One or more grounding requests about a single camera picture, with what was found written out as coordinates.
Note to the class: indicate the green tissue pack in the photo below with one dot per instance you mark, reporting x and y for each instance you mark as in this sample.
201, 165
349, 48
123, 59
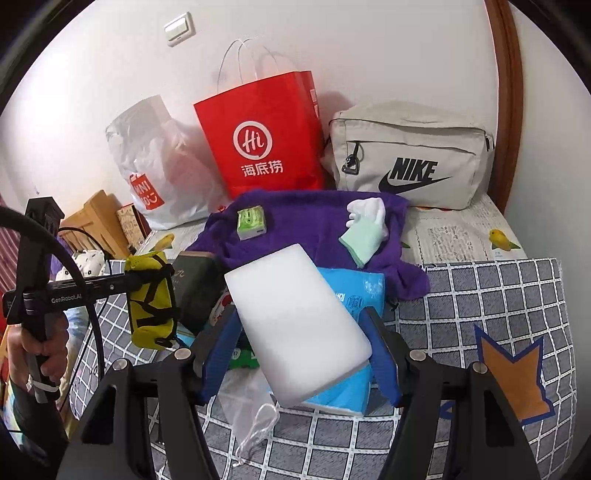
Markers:
240, 357

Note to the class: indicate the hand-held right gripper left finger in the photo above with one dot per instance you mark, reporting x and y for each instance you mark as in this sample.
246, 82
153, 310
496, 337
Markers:
217, 357

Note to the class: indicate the person's left hand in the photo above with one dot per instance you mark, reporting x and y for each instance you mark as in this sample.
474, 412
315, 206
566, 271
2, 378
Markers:
51, 355

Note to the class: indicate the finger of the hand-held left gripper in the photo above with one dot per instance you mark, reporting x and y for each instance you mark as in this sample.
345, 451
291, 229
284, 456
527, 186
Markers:
152, 277

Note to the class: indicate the blue tissue pack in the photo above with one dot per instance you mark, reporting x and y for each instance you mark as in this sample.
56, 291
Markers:
355, 290

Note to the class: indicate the brown wooden frame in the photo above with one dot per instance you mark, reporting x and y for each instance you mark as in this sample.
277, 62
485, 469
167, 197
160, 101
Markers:
510, 92

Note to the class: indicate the white and green glove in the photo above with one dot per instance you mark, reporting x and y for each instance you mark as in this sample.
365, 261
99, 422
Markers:
362, 243

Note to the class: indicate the beige zip bag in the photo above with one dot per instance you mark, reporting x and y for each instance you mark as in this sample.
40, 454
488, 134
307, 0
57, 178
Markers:
415, 143

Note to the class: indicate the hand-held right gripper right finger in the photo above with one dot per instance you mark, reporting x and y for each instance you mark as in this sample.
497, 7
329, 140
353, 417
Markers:
383, 364

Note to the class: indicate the yellow pouch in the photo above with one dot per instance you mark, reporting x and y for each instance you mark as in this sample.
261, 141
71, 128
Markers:
143, 332

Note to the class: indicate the dark green box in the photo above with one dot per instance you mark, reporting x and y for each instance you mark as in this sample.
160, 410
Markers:
196, 286

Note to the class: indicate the maroon striped cloth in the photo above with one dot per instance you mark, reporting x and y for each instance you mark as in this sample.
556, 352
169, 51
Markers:
9, 249

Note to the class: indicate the light wooden furniture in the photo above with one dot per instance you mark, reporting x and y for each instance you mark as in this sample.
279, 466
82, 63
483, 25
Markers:
99, 212

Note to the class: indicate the white plastic bag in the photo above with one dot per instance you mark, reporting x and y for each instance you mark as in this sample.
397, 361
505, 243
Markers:
152, 152

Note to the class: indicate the brown patterned box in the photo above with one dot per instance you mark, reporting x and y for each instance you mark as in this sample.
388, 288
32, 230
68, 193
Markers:
131, 224

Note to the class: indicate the grey knitted sock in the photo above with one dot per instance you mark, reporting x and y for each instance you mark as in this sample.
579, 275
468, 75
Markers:
244, 401

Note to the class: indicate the white light switch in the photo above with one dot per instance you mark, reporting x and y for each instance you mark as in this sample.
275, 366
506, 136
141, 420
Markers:
180, 28

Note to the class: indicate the purple towel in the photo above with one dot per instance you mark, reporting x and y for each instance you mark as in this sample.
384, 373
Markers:
300, 217

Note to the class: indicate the small green white box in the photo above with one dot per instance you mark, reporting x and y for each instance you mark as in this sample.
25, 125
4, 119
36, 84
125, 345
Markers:
250, 224

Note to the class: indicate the red paper bag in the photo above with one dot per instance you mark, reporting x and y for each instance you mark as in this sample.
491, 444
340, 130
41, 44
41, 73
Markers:
258, 120

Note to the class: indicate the white spotted cloth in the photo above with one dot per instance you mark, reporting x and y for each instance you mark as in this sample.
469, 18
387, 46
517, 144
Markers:
90, 263

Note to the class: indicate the red white small pack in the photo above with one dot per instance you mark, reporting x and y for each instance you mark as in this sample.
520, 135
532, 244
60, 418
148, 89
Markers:
220, 309

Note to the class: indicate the grey checked blanket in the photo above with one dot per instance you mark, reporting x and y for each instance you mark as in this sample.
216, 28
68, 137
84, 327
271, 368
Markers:
461, 300

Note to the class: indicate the white knit glove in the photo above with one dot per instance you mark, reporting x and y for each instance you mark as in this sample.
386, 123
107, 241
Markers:
369, 211

